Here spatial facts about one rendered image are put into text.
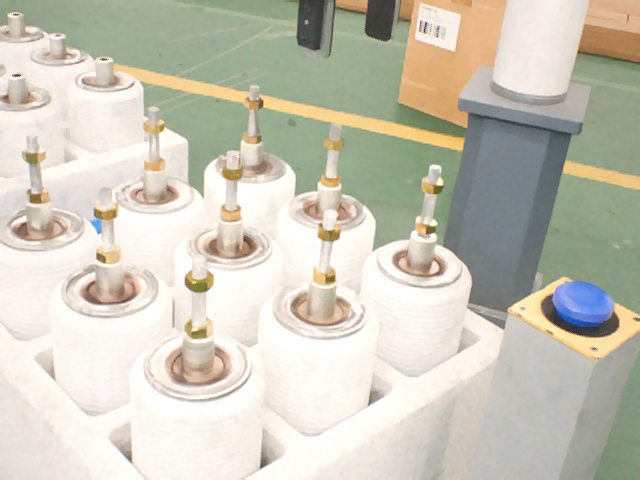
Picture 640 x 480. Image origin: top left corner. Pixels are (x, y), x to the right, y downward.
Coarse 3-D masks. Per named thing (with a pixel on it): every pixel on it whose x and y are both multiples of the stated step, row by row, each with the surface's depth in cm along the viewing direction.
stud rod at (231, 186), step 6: (228, 156) 68; (234, 156) 68; (228, 162) 68; (234, 162) 68; (228, 168) 68; (234, 168) 68; (228, 180) 69; (228, 186) 69; (234, 186) 69; (228, 192) 69; (234, 192) 69; (228, 198) 70; (234, 198) 70; (228, 204) 70; (234, 204) 70
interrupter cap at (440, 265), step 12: (408, 240) 75; (384, 252) 73; (396, 252) 74; (444, 252) 74; (384, 264) 72; (396, 264) 72; (432, 264) 73; (444, 264) 73; (456, 264) 73; (396, 276) 70; (408, 276) 70; (420, 276) 70; (432, 276) 71; (444, 276) 71; (456, 276) 71
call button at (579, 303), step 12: (564, 288) 56; (576, 288) 56; (588, 288) 56; (600, 288) 56; (552, 300) 56; (564, 300) 55; (576, 300) 55; (588, 300) 55; (600, 300) 55; (612, 300) 55; (564, 312) 55; (576, 312) 54; (588, 312) 54; (600, 312) 54; (576, 324) 55; (588, 324) 55; (600, 324) 55
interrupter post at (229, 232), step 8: (240, 216) 71; (224, 224) 70; (232, 224) 70; (240, 224) 71; (224, 232) 70; (232, 232) 70; (240, 232) 71; (224, 240) 71; (232, 240) 71; (240, 240) 71; (224, 248) 71; (232, 248) 71; (240, 248) 72
